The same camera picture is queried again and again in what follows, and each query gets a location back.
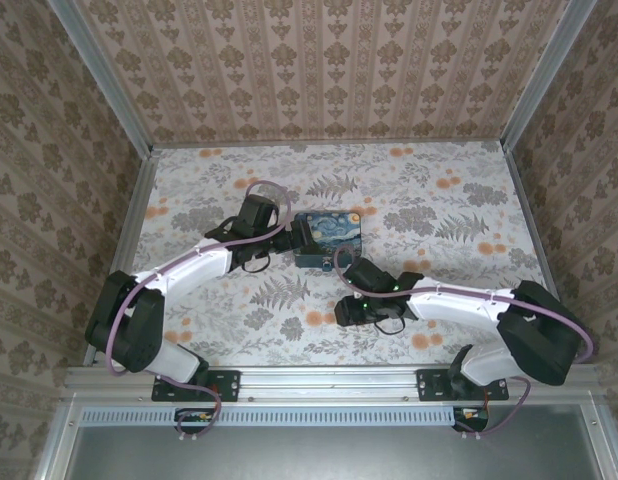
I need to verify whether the starry night print tin box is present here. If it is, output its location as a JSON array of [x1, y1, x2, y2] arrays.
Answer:
[[291, 209, 364, 271]]

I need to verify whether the aluminium side rail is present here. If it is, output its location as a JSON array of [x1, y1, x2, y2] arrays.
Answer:
[[501, 142, 581, 364], [82, 149, 161, 367]]

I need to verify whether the aluminium front frame beam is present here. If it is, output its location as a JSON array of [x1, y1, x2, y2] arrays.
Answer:
[[63, 364, 606, 404]]

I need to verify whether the black base plate right arm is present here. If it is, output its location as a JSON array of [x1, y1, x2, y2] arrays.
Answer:
[[417, 368, 510, 403]]

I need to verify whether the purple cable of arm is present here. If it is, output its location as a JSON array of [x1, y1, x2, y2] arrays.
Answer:
[[104, 179, 296, 444], [332, 244, 596, 442]]

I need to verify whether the aluminium corner post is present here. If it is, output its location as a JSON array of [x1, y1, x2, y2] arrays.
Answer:
[[47, 0, 155, 157], [499, 0, 588, 151]]

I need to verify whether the grey slotted cable duct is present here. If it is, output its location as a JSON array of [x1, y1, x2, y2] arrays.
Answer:
[[81, 405, 458, 427]]

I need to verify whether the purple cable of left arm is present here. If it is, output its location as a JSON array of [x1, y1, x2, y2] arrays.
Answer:
[[104, 179, 296, 444]]

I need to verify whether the grey metal sheet panel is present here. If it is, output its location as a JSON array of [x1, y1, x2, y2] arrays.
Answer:
[[36, 402, 618, 480]]

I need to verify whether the black base plate left arm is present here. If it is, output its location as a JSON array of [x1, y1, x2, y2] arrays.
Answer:
[[151, 369, 240, 403]]

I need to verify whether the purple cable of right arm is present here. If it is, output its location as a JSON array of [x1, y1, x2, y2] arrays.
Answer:
[[332, 244, 596, 442]]

